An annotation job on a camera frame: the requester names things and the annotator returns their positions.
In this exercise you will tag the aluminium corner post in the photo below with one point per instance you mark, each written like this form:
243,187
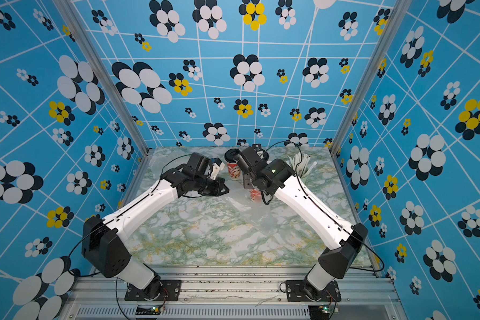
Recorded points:
397,15
69,15

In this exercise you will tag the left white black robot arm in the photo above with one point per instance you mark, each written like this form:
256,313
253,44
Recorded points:
103,240

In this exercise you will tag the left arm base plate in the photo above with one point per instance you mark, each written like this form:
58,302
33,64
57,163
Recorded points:
162,290

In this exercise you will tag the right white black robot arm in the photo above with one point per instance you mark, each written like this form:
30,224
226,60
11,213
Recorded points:
343,240

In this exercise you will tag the left aluminium corner post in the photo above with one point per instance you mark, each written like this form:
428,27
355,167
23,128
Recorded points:
69,15

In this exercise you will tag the clear plastic carrier bag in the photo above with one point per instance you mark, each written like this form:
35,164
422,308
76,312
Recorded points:
255,213

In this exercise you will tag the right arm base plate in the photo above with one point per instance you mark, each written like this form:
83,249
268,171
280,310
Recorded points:
300,291

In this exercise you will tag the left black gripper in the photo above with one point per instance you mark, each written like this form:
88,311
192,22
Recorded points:
220,182

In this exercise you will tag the right aluminium corner post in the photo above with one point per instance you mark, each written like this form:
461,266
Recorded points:
397,15

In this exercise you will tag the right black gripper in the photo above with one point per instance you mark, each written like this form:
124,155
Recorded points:
247,184

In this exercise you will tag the green straw holder cup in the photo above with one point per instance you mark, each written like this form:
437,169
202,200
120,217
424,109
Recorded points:
302,172

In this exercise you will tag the red cup white lid front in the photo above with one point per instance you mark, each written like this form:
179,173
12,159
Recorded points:
255,195

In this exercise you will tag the red cup black lid left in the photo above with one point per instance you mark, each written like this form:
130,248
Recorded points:
232,167

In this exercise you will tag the aluminium rail frame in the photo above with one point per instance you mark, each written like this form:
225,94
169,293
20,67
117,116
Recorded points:
236,292

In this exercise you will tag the white wrapped straws bundle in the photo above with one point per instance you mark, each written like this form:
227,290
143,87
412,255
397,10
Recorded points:
302,161

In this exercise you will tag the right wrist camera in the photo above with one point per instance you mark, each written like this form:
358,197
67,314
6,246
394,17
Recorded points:
252,157

